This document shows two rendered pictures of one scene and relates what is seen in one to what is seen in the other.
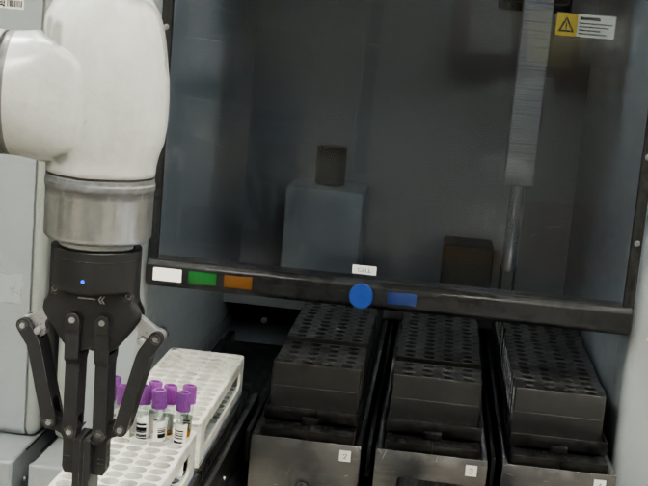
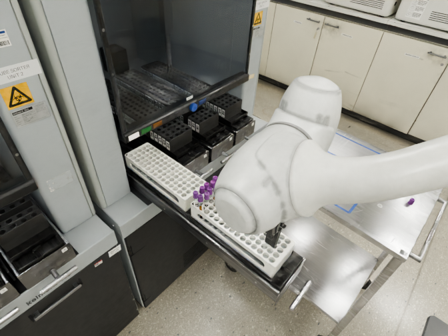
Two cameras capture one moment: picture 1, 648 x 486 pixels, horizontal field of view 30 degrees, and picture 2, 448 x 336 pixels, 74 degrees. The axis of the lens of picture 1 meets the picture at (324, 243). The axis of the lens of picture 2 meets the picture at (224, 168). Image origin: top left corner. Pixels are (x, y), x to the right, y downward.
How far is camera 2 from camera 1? 1.10 m
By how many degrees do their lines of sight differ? 59
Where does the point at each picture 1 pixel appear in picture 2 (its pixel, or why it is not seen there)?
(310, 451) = (197, 161)
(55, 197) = not seen: hidden behind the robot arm
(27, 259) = (69, 163)
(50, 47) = (327, 129)
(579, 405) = (237, 105)
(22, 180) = (53, 134)
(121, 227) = not seen: hidden behind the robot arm
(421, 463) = (221, 145)
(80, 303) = not seen: hidden behind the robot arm
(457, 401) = (214, 121)
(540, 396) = (230, 108)
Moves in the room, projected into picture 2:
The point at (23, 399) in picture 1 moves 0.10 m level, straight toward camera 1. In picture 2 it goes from (88, 208) to (115, 219)
